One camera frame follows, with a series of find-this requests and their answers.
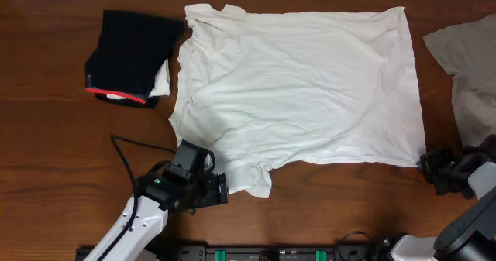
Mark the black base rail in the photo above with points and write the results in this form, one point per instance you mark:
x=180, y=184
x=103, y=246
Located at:
x=347, y=252

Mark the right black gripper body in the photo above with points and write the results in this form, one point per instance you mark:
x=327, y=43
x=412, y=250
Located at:
x=442, y=170

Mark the black folded garment red trim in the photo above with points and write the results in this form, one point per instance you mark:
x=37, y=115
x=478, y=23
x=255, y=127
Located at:
x=131, y=49

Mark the white folded garment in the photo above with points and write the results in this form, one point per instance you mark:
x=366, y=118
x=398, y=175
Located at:
x=162, y=86

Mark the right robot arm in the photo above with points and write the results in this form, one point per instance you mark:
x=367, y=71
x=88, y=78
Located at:
x=470, y=237

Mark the white t-shirt black logo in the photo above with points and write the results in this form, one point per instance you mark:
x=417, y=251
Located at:
x=264, y=90

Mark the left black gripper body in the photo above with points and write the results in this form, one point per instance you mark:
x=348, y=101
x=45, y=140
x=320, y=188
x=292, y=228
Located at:
x=216, y=189

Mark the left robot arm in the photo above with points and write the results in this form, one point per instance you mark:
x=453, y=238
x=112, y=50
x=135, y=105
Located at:
x=145, y=216

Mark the beige khaki shorts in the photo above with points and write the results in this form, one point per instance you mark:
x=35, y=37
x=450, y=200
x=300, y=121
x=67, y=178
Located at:
x=467, y=53

